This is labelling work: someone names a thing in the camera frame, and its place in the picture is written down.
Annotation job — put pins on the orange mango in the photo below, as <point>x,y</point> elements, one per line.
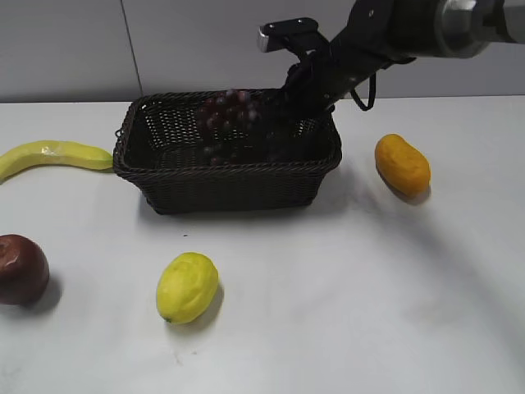
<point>402,166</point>

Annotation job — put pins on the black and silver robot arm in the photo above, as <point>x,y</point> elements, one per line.
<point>379,34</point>

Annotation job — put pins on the dark red apple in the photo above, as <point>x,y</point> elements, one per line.
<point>24,270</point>

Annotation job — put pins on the black woven basket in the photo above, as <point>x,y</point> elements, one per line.
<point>162,149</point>

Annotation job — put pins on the yellow banana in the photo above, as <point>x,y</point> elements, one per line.
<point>54,153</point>

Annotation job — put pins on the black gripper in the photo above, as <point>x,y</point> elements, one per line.
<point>347,65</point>

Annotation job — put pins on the yellow lemon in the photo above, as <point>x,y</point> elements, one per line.
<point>186,288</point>

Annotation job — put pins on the purple grape bunch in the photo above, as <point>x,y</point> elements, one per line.
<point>229,113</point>

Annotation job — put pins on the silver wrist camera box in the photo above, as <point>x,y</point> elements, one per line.
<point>299,36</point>

